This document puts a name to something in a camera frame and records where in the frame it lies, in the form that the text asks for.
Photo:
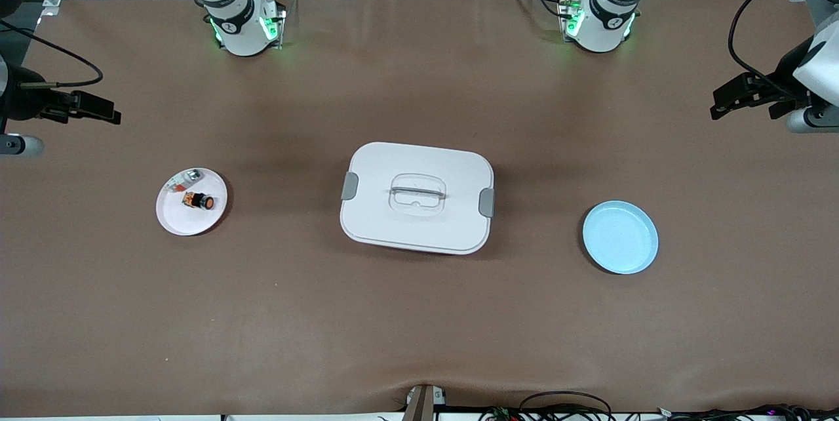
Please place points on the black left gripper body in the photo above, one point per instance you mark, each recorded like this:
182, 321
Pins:
784, 73

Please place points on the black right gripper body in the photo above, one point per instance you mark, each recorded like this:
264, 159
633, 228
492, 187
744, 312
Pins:
25, 101

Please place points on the orange push-button switch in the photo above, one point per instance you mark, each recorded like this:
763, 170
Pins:
198, 200

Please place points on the pale pink round plate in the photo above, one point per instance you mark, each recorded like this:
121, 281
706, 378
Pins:
190, 221

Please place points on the light blue round plate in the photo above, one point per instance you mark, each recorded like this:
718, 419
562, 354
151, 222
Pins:
619, 240

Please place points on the grey box latch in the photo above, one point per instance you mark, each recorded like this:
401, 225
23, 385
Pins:
486, 202
349, 185

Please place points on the white lidded storage box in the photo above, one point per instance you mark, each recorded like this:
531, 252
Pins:
416, 224

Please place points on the brown mount post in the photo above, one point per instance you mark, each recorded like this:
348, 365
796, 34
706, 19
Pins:
423, 404

